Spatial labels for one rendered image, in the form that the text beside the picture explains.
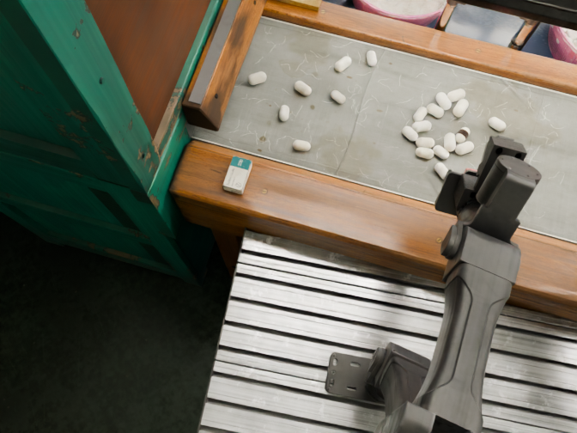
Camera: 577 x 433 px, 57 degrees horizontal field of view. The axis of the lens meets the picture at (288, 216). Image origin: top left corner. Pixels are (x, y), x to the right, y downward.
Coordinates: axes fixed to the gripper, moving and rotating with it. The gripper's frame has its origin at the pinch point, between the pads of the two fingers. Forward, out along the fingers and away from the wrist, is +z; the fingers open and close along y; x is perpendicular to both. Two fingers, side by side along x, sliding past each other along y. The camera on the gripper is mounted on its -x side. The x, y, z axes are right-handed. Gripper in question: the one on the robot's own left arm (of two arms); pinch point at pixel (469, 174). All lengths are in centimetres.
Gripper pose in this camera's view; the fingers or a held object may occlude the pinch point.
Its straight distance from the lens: 90.7
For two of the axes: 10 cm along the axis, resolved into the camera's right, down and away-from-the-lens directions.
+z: 2.0, -4.9, 8.5
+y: -9.6, -2.7, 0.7
